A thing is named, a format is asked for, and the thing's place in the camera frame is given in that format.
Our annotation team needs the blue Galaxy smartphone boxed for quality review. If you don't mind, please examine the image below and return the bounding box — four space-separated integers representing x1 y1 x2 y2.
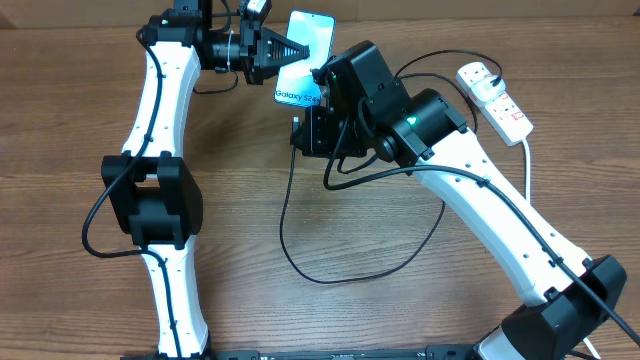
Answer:
274 10 336 107

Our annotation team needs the black USB charger cable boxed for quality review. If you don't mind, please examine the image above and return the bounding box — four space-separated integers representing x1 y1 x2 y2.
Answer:
278 49 504 286

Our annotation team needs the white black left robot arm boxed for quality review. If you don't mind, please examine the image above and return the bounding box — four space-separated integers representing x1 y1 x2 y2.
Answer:
81 0 310 359

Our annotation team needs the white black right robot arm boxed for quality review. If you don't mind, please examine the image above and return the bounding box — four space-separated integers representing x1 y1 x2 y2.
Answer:
291 41 627 359

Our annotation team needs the white charger plug adapter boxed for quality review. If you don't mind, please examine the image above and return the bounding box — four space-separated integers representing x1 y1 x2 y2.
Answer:
471 75 506 106

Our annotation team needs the white power strip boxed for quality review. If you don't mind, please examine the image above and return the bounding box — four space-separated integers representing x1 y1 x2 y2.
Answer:
456 62 533 146

